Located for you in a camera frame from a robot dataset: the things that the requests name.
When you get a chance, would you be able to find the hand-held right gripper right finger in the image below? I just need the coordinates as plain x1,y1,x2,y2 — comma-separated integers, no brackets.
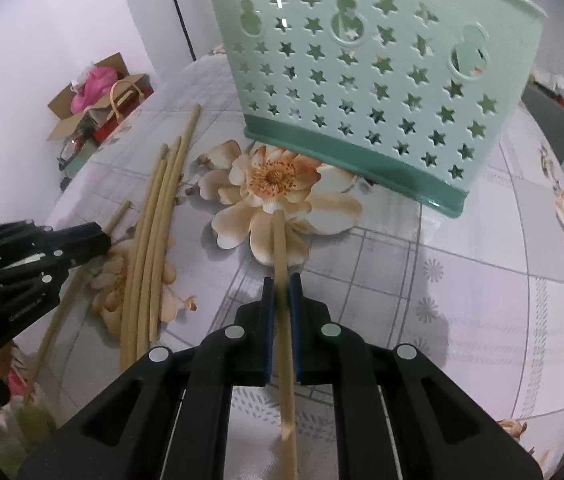
289,274,545,480

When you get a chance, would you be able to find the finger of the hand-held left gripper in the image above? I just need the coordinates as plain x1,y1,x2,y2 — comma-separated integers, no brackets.
0,219,113,264
0,244,113,297

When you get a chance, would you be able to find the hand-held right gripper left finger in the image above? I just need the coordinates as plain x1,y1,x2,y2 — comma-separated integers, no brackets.
16,276,277,480

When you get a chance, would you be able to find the mint green utensil basket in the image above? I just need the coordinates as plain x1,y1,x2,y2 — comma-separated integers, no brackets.
203,0,548,219

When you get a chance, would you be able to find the cardboard box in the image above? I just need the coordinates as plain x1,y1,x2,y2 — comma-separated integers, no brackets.
47,52,130,142

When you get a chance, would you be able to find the red gift bag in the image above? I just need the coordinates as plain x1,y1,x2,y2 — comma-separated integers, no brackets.
89,74,155,143

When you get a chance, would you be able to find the pink cloth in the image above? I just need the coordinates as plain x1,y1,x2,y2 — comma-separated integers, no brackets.
71,67,118,113

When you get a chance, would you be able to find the grey cabinet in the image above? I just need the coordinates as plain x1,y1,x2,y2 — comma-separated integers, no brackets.
520,81,564,171

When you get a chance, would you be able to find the small items pile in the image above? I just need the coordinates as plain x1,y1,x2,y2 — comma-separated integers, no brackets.
534,71,564,107

